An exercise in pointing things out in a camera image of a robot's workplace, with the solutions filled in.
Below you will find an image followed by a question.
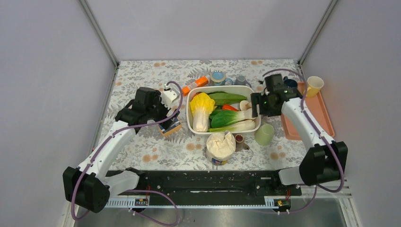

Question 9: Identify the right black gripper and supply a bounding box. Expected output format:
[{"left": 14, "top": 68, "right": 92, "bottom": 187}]
[{"left": 251, "top": 91, "right": 282, "bottom": 117}]

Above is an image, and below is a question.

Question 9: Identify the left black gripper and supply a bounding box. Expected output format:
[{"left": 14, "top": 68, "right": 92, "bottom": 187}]
[{"left": 146, "top": 91, "right": 180, "bottom": 130}]

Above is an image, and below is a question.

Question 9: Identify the dark blue mug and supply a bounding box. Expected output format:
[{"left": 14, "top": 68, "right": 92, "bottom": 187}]
[{"left": 283, "top": 79, "right": 298, "bottom": 89}]

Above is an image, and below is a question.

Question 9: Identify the light blue floral mug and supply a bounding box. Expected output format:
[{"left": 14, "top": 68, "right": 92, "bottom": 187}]
[{"left": 209, "top": 70, "right": 234, "bottom": 86}]

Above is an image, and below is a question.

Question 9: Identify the small brown mug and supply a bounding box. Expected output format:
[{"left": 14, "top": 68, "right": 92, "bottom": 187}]
[{"left": 235, "top": 134, "right": 250, "bottom": 152}]

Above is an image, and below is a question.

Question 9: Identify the yellow mug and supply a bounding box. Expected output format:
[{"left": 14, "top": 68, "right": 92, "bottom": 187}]
[{"left": 305, "top": 76, "right": 324, "bottom": 98}]

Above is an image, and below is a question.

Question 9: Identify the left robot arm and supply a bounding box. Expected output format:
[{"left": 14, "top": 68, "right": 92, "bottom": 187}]
[{"left": 62, "top": 87, "right": 180, "bottom": 213}]

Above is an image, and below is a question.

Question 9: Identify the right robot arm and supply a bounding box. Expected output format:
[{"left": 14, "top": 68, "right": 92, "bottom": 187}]
[{"left": 251, "top": 70, "right": 348, "bottom": 195}]

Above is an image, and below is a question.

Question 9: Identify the grey mug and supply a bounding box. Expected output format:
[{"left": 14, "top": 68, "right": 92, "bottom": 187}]
[{"left": 234, "top": 75, "right": 252, "bottom": 87}]

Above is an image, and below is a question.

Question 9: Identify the king oyster mushroom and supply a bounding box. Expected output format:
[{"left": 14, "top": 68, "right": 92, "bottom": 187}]
[{"left": 239, "top": 100, "right": 252, "bottom": 111}]

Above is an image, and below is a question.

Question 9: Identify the lower bok choy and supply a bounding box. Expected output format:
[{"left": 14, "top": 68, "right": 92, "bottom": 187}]
[{"left": 208, "top": 120, "right": 255, "bottom": 132}]

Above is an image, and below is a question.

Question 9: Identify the bok choy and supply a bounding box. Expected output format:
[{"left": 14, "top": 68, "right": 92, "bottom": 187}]
[
  {"left": 210, "top": 109, "right": 255, "bottom": 128},
  {"left": 208, "top": 120, "right": 255, "bottom": 132}
]

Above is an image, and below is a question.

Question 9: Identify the red pepper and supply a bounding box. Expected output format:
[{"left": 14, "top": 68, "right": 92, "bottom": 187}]
[{"left": 222, "top": 105, "right": 238, "bottom": 111}]

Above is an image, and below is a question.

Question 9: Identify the blue orange box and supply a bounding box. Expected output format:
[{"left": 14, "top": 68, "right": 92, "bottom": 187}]
[{"left": 159, "top": 118, "right": 182, "bottom": 137}]

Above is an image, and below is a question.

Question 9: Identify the green leaf vegetable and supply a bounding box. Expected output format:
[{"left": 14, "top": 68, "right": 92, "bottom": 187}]
[{"left": 207, "top": 91, "right": 247, "bottom": 105}]

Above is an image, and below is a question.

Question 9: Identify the light green cup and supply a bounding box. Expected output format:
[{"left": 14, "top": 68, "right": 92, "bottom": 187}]
[{"left": 254, "top": 124, "right": 275, "bottom": 146}]

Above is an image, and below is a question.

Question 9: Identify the upper bok choy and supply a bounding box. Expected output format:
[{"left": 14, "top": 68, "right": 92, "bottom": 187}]
[{"left": 210, "top": 109, "right": 255, "bottom": 128}]

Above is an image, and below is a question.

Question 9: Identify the white rectangular basin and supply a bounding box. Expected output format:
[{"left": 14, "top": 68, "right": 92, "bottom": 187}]
[{"left": 186, "top": 85, "right": 262, "bottom": 135}]

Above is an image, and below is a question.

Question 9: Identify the floral tablecloth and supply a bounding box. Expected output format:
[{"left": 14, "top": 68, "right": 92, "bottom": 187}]
[{"left": 99, "top": 60, "right": 306, "bottom": 171}]

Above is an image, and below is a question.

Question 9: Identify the napa cabbage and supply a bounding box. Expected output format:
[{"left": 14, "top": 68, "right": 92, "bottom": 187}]
[{"left": 190, "top": 93, "right": 215, "bottom": 132}]

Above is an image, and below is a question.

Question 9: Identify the paper covered can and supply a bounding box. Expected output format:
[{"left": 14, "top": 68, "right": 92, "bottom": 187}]
[{"left": 206, "top": 131, "right": 236, "bottom": 166}]

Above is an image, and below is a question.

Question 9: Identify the pink tray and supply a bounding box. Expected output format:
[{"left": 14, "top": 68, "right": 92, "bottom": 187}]
[{"left": 280, "top": 92, "right": 335, "bottom": 140}]

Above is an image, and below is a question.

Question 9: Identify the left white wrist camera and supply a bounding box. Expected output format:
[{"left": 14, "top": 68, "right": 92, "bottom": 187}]
[{"left": 160, "top": 88, "right": 179, "bottom": 109}]

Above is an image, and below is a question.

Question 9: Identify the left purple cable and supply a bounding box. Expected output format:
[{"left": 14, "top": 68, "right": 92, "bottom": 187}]
[{"left": 70, "top": 81, "right": 184, "bottom": 227}]

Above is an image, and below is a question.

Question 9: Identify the purple cable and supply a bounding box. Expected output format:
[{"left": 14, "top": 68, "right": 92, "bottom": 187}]
[
  {"left": 70, "top": 81, "right": 184, "bottom": 227},
  {"left": 262, "top": 68, "right": 345, "bottom": 216}
]

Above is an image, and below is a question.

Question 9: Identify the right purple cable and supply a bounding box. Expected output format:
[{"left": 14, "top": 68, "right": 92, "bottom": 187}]
[{"left": 262, "top": 68, "right": 345, "bottom": 216}]

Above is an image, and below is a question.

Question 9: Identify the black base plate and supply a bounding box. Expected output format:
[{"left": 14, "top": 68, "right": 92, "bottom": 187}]
[{"left": 123, "top": 168, "right": 302, "bottom": 206}]

